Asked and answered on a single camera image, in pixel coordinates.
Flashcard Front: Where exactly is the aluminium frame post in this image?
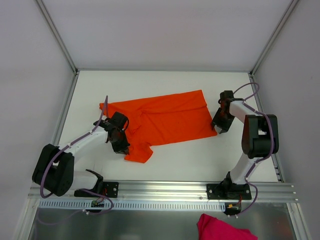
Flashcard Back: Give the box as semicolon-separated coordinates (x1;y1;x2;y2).
249;0;300;78
34;0;78;75

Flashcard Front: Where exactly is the orange t-shirt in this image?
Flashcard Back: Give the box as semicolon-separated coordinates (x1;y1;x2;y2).
104;90;217;163

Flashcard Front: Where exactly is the right aluminium frame post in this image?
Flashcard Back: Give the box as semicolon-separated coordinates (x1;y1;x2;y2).
249;0;300;78

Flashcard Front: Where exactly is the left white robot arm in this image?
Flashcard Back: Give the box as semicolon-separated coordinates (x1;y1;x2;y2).
32;112;130;199

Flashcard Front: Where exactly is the slotted white cable duct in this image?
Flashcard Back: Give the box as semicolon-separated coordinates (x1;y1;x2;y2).
38;199;226;213

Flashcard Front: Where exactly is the aluminium mounting rail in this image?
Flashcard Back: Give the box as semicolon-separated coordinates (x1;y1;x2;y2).
27;178;300;201

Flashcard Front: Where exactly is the left aluminium frame post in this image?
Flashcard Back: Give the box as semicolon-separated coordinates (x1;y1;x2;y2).
34;0;78;75

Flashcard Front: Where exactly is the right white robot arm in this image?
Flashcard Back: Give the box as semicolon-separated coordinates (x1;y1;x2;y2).
206;90;280;200

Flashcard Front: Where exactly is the pink t-shirt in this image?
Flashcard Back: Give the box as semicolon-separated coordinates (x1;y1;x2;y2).
197;213;258;240

